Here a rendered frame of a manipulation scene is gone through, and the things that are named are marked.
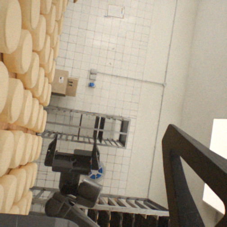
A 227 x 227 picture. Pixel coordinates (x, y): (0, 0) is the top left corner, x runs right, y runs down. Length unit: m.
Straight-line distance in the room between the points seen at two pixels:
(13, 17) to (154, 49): 4.59
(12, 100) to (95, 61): 4.25
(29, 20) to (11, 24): 0.07
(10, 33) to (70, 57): 4.28
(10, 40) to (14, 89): 0.06
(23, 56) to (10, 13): 0.07
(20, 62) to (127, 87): 4.26
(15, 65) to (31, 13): 0.06
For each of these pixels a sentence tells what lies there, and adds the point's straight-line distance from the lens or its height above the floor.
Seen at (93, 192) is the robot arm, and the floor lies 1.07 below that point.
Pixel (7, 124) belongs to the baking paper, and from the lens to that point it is 0.34.
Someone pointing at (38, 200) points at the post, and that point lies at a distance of 1.74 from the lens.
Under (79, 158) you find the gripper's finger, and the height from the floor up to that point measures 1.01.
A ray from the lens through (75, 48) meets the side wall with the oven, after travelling 4.55.
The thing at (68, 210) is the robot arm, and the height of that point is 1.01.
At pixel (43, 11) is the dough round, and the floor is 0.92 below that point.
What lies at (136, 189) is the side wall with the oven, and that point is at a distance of 4.73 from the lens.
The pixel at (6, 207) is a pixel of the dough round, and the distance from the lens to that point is 0.34.
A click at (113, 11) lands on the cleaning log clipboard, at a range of 4.84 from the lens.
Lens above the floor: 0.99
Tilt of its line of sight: 8 degrees up
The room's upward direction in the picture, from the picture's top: 99 degrees clockwise
